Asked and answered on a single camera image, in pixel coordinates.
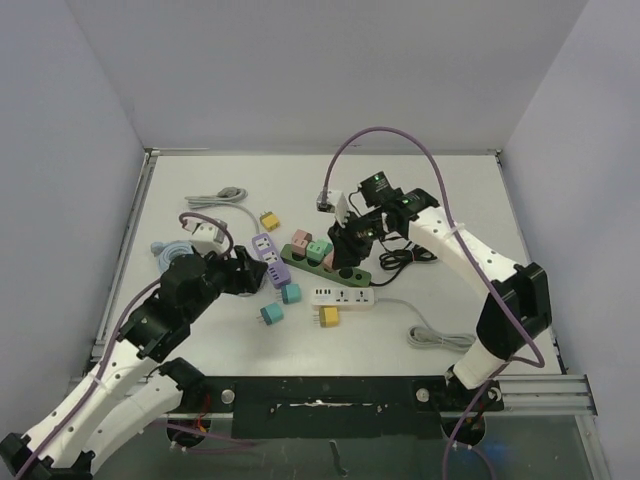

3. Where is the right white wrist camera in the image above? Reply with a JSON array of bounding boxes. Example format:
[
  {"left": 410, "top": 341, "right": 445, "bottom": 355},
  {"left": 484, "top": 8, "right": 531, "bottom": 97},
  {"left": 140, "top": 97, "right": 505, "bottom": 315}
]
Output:
[{"left": 316, "top": 189, "right": 349, "bottom": 227}]

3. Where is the purple camera cable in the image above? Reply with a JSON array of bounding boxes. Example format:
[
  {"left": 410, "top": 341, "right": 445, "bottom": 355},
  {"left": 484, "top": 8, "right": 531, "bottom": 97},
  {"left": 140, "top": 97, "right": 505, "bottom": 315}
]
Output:
[
  {"left": 9, "top": 212, "right": 236, "bottom": 476},
  {"left": 322, "top": 127, "right": 546, "bottom": 480}
]

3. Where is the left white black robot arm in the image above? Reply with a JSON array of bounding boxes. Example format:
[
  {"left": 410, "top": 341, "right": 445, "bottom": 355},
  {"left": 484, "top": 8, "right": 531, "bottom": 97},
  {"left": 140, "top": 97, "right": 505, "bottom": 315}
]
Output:
[{"left": 1, "top": 246, "right": 267, "bottom": 479}]

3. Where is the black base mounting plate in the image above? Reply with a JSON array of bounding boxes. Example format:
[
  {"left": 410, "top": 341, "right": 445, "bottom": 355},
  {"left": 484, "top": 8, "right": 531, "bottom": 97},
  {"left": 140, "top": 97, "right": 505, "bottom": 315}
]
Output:
[{"left": 170, "top": 375, "right": 504, "bottom": 440}]

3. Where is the teal plug adapter upper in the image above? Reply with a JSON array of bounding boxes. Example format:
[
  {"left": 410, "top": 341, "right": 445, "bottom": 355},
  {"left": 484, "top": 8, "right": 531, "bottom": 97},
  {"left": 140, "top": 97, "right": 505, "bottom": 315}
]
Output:
[{"left": 279, "top": 283, "right": 302, "bottom": 305}]

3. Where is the green power strip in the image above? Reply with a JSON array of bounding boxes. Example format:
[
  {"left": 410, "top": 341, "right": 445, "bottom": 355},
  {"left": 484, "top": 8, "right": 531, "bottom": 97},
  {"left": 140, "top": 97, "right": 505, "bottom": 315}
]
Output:
[{"left": 279, "top": 243, "right": 374, "bottom": 286}]

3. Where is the yellow plug adapter lower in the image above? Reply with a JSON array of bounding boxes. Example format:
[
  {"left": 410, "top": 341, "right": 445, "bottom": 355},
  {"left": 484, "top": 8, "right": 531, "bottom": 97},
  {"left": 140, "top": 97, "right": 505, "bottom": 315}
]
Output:
[{"left": 313, "top": 306, "right": 340, "bottom": 328}]

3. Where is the light blue coiled cord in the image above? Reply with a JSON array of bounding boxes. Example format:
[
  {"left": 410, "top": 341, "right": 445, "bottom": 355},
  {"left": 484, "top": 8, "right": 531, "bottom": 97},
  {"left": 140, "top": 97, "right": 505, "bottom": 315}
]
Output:
[{"left": 149, "top": 239, "right": 194, "bottom": 275}]

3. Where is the black power cord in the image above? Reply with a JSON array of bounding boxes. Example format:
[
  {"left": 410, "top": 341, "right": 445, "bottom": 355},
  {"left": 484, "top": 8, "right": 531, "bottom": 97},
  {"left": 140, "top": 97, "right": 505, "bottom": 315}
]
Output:
[{"left": 372, "top": 239, "right": 441, "bottom": 286}]

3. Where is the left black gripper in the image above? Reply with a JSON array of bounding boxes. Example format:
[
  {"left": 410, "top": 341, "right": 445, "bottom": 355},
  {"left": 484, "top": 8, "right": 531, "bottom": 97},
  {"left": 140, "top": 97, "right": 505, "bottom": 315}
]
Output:
[{"left": 185, "top": 245, "right": 267, "bottom": 321}]

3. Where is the purple power strip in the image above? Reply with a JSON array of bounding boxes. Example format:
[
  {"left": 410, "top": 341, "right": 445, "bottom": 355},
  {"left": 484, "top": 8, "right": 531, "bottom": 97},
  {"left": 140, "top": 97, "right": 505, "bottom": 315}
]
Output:
[{"left": 251, "top": 233, "right": 291, "bottom": 289}]

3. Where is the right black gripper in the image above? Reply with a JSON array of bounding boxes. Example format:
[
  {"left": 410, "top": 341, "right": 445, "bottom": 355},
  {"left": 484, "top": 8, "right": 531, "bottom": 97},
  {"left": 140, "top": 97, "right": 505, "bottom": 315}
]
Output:
[{"left": 328, "top": 208, "right": 387, "bottom": 269}]

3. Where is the white power strip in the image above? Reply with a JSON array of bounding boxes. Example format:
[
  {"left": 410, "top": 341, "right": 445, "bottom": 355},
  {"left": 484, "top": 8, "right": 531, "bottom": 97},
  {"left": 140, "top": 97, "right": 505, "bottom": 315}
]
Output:
[{"left": 310, "top": 287, "right": 376, "bottom": 310}]

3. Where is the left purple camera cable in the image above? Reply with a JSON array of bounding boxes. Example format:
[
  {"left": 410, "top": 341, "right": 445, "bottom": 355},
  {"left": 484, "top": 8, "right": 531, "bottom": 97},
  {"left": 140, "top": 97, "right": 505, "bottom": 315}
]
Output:
[{"left": 9, "top": 212, "right": 236, "bottom": 476}]

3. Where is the green plug adapter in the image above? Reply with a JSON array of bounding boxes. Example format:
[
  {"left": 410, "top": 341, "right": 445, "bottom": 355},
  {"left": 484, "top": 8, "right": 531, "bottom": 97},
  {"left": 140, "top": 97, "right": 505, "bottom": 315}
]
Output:
[{"left": 306, "top": 240, "right": 332, "bottom": 263}]

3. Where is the teal plug adapter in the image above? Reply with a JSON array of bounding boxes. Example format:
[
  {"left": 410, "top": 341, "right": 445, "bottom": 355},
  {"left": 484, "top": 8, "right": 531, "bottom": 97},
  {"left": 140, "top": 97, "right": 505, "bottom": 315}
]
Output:
[
  {"left": 258, "top": 303, "right": 284, "bottom": 326},
  {"left": 279, "top": 283, "right": 302, "bottom": 305}
]

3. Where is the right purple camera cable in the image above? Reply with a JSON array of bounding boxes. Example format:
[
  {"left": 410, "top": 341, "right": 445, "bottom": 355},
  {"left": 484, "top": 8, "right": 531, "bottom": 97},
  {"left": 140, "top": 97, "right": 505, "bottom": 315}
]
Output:
[{"left": 322, "top": 127, "right": 546, "bottom": 480}]

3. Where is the pink plug adapter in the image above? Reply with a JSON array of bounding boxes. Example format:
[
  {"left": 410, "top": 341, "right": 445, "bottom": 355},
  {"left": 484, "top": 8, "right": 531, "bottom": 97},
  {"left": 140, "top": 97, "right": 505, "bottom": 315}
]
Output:
[
  {"left": 322, "top": 251, "right": 334, "bottom": 271},
  {"left": 290, "top": 229, "right": 313, "bottom": 257}
]

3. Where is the yellow plug adapter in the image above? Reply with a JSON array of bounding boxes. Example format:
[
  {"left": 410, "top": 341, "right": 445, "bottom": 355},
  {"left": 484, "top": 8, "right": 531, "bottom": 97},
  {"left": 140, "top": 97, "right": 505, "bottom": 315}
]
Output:
[
  {"left": 313, "top": 306, "right": 340, "bottom": 328},
  {"left": 259, "top": 211, "right": 281, "bottom": 232}
]

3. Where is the yellow plug adapter upper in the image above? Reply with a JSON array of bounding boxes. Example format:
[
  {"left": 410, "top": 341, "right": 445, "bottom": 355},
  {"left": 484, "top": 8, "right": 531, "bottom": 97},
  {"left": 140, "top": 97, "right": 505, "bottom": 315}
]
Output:
[{"left": 259, "top": 211, "right": 281, "bottom": 232}]

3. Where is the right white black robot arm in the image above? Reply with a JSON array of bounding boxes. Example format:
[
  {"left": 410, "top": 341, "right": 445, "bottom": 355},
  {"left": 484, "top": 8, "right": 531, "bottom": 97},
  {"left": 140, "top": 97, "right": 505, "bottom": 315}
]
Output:
[{"left": 316, "top": 172, "right": 552, "bottom": 409}]

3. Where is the aluminium rail frame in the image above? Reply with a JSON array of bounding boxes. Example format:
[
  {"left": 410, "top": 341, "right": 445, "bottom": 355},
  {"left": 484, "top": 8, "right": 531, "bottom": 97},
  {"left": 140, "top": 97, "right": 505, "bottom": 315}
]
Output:
[{"left": 89, "top": 147, "right": 599, "bottom": 416}]

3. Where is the grey cord of purple strip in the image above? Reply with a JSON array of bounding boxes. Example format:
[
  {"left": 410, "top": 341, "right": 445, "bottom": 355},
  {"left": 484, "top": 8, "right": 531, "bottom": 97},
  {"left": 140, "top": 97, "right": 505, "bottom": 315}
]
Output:
[{"left": 184, "top": 186, "right": 262, "bottom": 236}]

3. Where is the teal plug adapter lower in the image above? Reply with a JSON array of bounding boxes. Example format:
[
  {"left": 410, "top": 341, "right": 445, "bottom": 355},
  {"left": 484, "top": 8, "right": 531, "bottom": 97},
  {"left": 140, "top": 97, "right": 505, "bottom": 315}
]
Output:
[{"left": 258, "top": 303, "right": 284, "bottom": 326}]

